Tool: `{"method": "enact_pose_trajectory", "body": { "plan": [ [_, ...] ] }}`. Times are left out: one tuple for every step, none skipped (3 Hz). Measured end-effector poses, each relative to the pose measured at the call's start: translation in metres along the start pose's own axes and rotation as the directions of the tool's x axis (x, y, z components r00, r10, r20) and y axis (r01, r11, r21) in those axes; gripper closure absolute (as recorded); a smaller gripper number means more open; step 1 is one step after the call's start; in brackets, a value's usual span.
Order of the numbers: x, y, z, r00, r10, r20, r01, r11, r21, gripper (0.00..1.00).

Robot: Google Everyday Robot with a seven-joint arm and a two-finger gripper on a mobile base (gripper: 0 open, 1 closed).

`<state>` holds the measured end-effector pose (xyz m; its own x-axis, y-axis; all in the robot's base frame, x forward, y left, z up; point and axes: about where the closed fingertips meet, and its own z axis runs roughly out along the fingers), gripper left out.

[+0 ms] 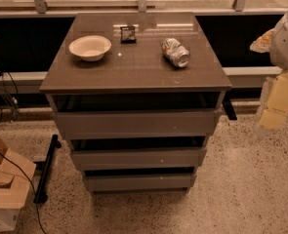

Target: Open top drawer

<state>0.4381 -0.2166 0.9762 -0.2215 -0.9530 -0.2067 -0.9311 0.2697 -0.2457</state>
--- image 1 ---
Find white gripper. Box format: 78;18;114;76
254;71;288;137

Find grey top drawer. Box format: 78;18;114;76
55;109;221;140

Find grey drawer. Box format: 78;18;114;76
83;174;195;192
55;109;221;140
71;147;207;171

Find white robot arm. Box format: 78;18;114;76
250;12;288;136

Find grey drawer cabinet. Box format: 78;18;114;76
39;12;232;195

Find grey middle drawer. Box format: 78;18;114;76
71;147;207;171

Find grey bottom drawer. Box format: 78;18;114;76
83;174;195;192

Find open cardboard box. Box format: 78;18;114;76
0;137;36;232

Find black stand leg right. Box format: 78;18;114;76
223;92;237;121

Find black stand leg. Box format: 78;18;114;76
33;135;62;204
223;92;237;121

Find crushed soda can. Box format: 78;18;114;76
162;38;190;68

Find small dark snack bag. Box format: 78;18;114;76
120;26;137;43

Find white paper bowl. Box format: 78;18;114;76
68;35;111;61

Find black stand leg left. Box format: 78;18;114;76
33;135;62;204

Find black cable on floor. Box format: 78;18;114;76
0;136;49;234

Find black cables at wall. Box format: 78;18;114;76
0;46;20;127

